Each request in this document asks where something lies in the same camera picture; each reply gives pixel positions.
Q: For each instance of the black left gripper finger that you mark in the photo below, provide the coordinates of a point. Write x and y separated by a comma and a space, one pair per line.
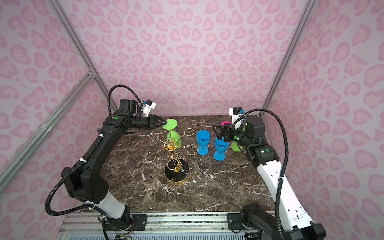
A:
157, 125
158, 119

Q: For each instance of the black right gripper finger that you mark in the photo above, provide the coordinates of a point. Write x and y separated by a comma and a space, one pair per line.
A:
219, 128
220, 134

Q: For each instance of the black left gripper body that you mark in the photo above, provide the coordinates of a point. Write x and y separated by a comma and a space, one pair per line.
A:
143, 122

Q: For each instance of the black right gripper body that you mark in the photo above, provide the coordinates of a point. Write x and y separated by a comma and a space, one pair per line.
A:
239, 136

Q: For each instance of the magenta wine glass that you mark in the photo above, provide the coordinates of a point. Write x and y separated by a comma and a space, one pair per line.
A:
225, 123

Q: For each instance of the green wine glass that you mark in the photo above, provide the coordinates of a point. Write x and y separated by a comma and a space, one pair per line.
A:
235, 147
173, 138

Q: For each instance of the blue wine glass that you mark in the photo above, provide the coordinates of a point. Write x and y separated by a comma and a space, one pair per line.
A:
203, 139
221, 147

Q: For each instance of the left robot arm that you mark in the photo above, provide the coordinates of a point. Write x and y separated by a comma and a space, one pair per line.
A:
84, 182

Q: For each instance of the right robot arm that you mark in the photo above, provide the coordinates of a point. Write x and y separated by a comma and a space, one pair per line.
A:
291, 221

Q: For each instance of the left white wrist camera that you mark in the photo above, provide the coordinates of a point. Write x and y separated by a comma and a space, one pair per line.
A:
146, 107

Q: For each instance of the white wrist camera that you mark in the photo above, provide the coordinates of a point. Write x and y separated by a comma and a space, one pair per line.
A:
146, 107
236, 114

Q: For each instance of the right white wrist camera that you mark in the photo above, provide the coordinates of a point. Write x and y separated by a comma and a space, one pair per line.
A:
236, 114

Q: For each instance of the gold wire glass rack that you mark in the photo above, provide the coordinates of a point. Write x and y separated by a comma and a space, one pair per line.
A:
177, 168

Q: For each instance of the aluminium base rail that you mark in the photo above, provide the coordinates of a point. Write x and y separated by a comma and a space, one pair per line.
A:
162, 226

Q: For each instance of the aluminium frame post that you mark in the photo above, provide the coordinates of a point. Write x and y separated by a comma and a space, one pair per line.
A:
29, 148

